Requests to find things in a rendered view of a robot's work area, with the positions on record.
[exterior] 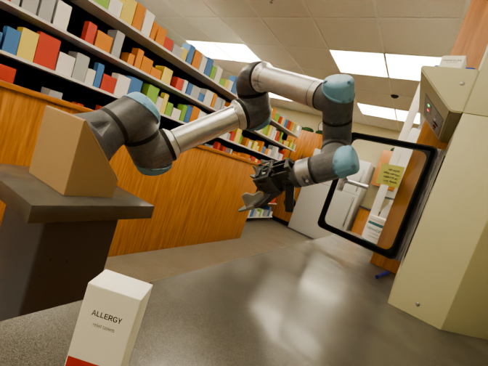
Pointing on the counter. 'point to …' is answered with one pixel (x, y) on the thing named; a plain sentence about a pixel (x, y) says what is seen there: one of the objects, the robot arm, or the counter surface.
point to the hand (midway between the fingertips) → (245, 194)
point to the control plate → (432, 115)
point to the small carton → (453, 62)
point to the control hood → (446, 94)
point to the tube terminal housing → (453, 232)
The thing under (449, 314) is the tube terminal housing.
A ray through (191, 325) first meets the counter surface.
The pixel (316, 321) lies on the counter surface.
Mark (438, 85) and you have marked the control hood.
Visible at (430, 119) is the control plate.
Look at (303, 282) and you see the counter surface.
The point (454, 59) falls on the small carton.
